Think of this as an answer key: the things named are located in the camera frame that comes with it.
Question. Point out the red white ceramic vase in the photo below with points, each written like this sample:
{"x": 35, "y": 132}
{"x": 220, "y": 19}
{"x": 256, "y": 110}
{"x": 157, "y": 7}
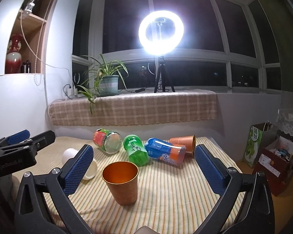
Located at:
{"x": 13, "y": 56}

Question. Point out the brown plaid blanket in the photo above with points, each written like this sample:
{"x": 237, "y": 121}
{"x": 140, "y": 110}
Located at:
{"x": 136, "y": 109}

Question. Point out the white ring light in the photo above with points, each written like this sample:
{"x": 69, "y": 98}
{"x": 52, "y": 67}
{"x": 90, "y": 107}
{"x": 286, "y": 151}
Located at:
{"x": 160, "y": 32}

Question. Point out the red cardboard box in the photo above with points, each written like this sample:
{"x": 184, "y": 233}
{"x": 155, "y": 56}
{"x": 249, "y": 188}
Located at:
{"x": 276, "y": 161}

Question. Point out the green plastic bottle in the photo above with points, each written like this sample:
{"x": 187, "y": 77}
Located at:
{"x": 135, "y": 150}

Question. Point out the wooden wall shelf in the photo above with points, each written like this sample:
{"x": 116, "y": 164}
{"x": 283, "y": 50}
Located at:
{"x": 32, "y": 23}

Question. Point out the green white paper bag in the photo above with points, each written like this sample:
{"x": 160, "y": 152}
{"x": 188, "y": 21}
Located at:
{"x": 260, "y": 136}

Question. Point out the white plastic cup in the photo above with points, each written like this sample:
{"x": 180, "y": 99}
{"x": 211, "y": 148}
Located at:
{"x": 92, "y": 169}

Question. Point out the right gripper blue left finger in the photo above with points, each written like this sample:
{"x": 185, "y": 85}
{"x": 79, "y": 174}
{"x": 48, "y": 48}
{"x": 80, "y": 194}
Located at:
{"x": 32, "y": 214}

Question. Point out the orange patterned paper cup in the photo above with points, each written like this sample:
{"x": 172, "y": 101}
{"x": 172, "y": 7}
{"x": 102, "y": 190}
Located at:
{"x": 122, "y": 180}

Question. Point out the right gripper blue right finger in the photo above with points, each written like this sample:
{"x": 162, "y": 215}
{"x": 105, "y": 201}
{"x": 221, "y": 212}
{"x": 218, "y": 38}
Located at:
{"x": 256, "y": 213}

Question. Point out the plain orange paper cup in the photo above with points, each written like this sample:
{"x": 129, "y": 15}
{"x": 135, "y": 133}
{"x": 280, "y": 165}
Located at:
{"x": 188, "y": 141}

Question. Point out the white lace cloth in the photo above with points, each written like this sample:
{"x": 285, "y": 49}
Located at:
{"x": 285, "y": 121}

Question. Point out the grapefruit label clear bottle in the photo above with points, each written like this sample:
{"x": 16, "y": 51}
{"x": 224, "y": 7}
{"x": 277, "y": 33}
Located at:
{"x": 108, "y": 141}

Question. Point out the black light tripod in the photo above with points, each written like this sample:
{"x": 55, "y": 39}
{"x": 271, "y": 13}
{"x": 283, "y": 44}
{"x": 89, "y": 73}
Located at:
{"x": 162, "y": 77}

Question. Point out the white power strip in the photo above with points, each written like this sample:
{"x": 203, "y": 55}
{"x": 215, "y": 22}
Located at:
{"x": 71, "y": 92}

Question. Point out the potted spider plant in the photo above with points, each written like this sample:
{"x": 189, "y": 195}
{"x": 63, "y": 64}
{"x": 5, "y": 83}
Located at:
{"x": 103, "y": 79}

